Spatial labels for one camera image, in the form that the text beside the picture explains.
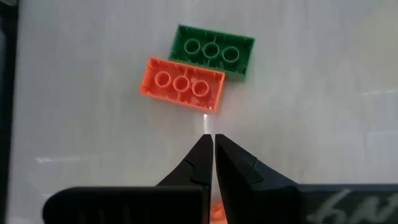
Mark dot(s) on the white table sheet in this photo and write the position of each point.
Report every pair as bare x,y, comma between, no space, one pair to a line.
311,93

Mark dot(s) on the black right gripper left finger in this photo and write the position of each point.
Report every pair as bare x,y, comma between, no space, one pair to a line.
140,205

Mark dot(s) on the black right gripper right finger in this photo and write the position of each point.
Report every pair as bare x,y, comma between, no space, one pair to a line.
280,205

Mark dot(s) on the green building block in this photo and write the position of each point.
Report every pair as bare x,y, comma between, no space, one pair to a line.
241,62

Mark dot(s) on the orange building block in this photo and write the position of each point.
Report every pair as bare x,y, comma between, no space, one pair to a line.
149,84
216,214

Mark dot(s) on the black aluminium frame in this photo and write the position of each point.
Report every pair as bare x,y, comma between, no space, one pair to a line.
6,124

